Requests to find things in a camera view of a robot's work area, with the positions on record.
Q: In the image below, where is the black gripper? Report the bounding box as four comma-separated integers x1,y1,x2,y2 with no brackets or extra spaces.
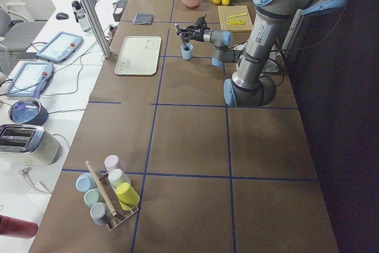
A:
176,26,206,41

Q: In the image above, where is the steel muddler black tip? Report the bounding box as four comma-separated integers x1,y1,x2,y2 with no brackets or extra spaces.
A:
174,23,190,51

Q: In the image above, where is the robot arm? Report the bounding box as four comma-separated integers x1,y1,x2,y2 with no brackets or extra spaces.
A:
176,0,348,107

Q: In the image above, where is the light blue plastic cup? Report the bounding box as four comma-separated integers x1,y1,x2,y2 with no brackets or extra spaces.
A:
181,43,194,60

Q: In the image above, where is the pink upturned cup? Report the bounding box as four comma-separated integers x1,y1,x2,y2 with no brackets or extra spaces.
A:
104,155,126,173

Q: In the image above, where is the white upturned cup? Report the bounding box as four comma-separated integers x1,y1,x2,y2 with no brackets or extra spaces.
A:
108,168,131,191

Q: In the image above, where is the yellow upturned cup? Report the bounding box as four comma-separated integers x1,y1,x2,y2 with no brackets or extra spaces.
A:
115,182,140,210

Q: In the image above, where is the blue upturned cup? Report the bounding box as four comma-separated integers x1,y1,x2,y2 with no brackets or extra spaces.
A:
75,172,96,193

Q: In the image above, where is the green upturned cup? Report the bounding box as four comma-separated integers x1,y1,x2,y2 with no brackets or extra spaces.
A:
83,188,104,208

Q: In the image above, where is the grey-green upturned cup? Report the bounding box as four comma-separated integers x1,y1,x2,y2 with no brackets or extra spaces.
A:
90,202,111,226

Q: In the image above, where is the grey folded cloth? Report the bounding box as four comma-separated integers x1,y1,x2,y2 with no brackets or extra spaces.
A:
133,13,154,25

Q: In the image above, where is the white bear serving tray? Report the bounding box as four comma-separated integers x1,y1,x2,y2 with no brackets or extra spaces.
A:
114,36,162,76

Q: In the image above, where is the lemon slices row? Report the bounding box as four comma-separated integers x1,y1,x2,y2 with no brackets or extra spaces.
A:
226,19,246,25

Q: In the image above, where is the yellow plastic knife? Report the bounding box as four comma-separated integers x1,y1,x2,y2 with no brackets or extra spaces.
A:
227,12,248,19

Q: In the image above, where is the bamboo cutting board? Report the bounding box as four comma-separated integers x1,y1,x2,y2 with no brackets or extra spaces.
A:
218,5,253,32

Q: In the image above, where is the black box with label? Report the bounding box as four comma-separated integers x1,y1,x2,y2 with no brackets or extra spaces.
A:
113,0,128,22

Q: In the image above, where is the clear water bottle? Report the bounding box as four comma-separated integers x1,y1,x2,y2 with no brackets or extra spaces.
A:
72,1,91,32

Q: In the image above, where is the black computer mouse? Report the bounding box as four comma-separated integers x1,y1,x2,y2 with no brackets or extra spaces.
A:
56,12,69,20

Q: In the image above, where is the teach pendant tablet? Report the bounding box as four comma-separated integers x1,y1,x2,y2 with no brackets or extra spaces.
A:
36,31,83,63
5,62,54,97

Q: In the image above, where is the blue pot with lid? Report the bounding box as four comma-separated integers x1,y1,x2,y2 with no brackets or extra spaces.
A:
8,98,49,126

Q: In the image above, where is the red bottle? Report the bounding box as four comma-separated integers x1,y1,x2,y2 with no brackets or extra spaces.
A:
1,215,38,239

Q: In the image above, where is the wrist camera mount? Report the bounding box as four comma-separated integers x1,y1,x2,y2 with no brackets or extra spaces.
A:
194,14,208,30

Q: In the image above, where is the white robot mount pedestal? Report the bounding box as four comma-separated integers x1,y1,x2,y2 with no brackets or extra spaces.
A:
236,44,281,73

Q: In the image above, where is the aluminium frame post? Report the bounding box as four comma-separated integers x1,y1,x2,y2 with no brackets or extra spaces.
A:
81,0,112,59

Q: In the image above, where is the white wire cup rack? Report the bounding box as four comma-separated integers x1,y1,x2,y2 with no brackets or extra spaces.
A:
99,173,139,230

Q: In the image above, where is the wooden rack handle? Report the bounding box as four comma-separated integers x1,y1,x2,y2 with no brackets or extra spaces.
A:
85,160,117,217

